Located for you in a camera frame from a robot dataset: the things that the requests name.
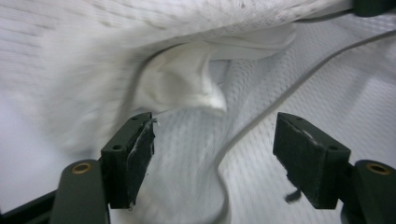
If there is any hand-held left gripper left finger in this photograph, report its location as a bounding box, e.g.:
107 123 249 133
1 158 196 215
101 112 156 210

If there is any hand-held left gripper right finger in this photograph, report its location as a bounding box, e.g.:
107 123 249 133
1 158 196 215
273 112 351 210

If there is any white mesh laundry bag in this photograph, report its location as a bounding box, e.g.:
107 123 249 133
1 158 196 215
0 0 396 224

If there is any white cloth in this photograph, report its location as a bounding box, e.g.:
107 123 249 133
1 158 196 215
134 22 297 115

